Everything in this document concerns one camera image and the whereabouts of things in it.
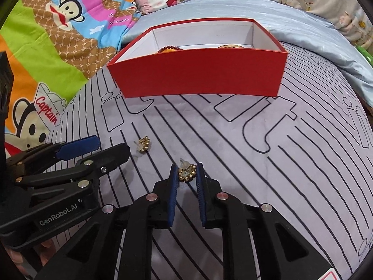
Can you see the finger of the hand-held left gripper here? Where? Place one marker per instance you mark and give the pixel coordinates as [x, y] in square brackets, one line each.
[78, 147]
[110, 157]

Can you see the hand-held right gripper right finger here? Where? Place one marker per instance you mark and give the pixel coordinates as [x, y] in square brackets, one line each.
[201, 194]

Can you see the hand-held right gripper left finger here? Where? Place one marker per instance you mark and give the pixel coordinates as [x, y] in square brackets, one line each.
[173, 194]

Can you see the gold flower stud earring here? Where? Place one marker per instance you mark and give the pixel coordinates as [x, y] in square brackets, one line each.
[144, 144]
[186, 175]

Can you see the red cardboard box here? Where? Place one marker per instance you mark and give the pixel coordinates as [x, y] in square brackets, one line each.
[204, 73]

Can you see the person's left hand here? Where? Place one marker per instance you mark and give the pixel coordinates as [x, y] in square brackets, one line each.
[48, 252]

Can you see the grey line-printed cloth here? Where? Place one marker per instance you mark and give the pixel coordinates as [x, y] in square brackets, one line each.
[233, 140]

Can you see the cartoon monkey blanket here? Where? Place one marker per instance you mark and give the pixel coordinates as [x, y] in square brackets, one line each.
[43, 64]

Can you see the light blue sheet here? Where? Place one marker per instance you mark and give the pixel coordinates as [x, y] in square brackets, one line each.
[306, 26]

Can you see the green plastic item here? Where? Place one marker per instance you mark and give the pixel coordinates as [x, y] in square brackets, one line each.
[365, 54]

